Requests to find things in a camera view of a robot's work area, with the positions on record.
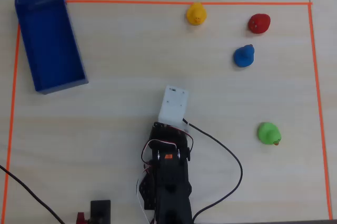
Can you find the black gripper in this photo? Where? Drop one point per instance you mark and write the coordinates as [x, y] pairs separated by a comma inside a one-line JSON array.
[[159, 130]]

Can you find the blue rubber duck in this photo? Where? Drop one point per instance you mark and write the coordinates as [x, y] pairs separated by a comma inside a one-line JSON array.
[[243, 56]]

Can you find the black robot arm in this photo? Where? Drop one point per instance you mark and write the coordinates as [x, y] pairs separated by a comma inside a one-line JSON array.
[[172, 184]]

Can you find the green rubber duck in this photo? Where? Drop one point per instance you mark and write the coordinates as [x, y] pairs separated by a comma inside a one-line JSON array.
[[268, 133]]

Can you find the yellow rubber duck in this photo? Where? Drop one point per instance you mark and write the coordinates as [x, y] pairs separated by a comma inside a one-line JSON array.
[[196, 14]]

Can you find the red rubber duck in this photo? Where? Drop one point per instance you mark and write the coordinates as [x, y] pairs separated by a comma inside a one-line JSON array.
[[259, 23]]

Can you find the blue plastic box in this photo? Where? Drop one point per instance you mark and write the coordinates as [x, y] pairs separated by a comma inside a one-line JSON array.
[[50, 44]]

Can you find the black clamp block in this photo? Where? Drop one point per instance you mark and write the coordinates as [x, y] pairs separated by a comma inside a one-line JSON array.
[[100, 212]]

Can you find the orange tape strip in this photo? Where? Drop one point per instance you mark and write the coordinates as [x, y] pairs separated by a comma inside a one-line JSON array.
[[11, 121], [184, 2], [318, 102]]

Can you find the white camera housing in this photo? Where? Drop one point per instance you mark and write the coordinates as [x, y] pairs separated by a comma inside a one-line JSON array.
[[173, 105]]

